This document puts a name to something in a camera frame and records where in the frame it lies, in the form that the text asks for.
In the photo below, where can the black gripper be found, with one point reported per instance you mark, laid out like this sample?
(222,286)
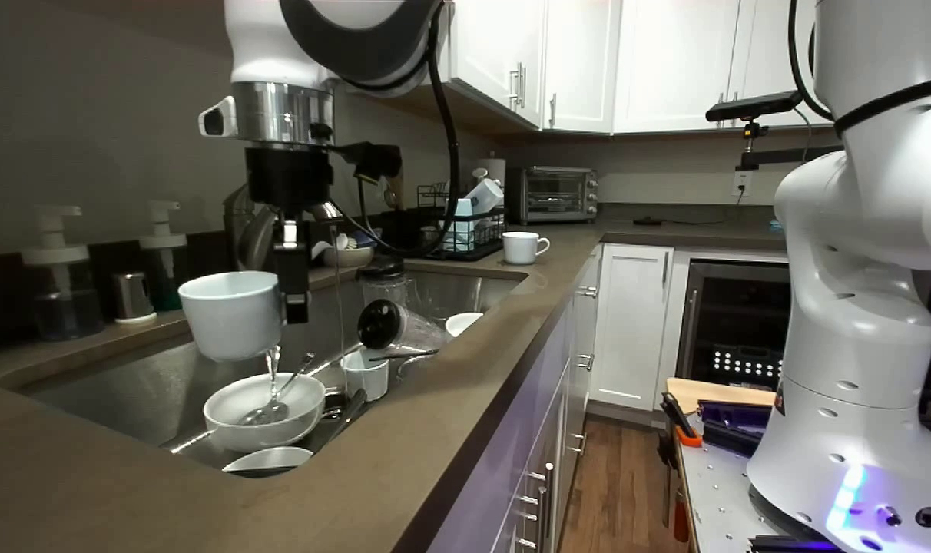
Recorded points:
(290,183)

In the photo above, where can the white mug cup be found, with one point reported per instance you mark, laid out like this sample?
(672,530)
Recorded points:
(232,316)

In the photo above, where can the small white cup in sink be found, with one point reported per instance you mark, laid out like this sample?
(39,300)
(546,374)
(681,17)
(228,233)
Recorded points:
(370,375)

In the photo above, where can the white mug on counter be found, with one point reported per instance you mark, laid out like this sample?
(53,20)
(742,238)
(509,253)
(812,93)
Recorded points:
(525,248)

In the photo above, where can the clear blender jar black lid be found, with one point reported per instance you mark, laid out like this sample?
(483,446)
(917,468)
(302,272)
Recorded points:
(393,327)

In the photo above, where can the black dish rack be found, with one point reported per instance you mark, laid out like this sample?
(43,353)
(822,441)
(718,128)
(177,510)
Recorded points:
(431,236)

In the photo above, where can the soap dispenser bottle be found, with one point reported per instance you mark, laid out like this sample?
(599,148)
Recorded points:
(163,257)

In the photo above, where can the metal spoon in bowl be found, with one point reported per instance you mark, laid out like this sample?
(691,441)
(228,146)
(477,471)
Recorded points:
(276,409)

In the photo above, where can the white container in rack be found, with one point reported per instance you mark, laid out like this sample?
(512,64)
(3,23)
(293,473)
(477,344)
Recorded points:
(460,238)

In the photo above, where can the white bowl in sink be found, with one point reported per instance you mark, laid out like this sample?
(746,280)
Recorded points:
(224,408)

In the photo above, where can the white plate in sink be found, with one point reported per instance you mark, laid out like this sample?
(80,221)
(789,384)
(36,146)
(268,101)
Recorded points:
(268,458)

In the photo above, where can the silver toaster oven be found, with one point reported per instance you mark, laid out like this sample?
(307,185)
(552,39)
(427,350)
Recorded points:
(558,195)

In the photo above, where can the white upper cabinets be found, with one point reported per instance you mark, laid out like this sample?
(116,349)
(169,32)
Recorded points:
(626,65)

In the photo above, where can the black built-in oven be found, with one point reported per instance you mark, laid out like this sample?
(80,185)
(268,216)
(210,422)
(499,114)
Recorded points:
(735,325)

